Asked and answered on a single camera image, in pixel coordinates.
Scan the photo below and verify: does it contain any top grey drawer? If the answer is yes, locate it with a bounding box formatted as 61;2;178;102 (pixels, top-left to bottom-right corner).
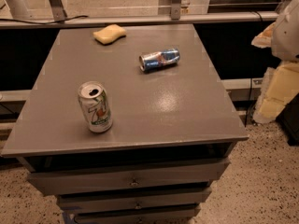
28;158;230;196

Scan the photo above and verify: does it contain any white pipe top left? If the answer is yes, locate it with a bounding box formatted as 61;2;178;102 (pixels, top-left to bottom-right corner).
5;0;31;19

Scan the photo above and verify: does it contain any grey metal rail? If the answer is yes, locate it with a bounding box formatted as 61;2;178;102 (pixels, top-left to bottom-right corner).
0;11;278;30

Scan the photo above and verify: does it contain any bottom grey drawer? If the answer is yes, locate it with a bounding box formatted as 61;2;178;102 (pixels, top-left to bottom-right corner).
75;204;199;224

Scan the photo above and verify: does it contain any white green 7up can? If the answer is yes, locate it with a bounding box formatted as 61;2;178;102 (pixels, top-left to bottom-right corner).
78;81;113;133

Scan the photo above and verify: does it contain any grey drawer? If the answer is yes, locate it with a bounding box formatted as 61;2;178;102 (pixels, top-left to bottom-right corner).
58;186;211;214
75;204;199;224
28;158;230;196

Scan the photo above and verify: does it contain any grey drawer cabinet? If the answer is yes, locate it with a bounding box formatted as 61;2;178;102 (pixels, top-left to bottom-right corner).
0;23;249;224

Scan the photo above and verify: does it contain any middle grey drawer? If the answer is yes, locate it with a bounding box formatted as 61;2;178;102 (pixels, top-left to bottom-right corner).
58;186;211;214

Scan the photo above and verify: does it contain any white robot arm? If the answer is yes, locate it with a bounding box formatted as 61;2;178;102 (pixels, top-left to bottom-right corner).
271;0;299;62

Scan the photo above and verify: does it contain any yellow sponge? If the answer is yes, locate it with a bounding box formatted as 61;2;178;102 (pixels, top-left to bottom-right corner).
93;24;127;45

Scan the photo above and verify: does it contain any black cable on rail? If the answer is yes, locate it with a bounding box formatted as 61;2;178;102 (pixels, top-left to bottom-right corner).
0;14;90;25

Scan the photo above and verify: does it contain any yellow foam block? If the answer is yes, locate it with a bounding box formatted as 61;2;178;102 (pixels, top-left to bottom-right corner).
253;61;299;123

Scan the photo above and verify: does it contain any blue silver redbull can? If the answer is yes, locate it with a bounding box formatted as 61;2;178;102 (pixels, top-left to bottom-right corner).
139;49;180;72

